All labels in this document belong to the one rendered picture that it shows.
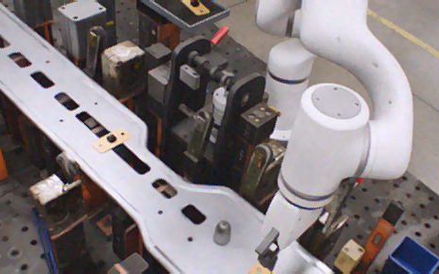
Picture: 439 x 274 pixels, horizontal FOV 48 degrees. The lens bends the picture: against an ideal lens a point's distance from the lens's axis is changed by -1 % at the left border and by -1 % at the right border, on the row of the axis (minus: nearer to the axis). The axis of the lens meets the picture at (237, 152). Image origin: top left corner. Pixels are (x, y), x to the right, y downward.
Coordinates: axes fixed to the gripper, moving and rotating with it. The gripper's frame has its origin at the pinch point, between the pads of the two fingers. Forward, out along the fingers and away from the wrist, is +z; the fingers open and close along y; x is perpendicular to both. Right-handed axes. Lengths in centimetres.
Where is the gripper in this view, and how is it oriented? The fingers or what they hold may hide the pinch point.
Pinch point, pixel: (284, 245)
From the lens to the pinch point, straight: 83.5
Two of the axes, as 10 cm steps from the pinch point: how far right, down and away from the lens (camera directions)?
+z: -1.3, 6.8, 7.2
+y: -6.8, 4.7, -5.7
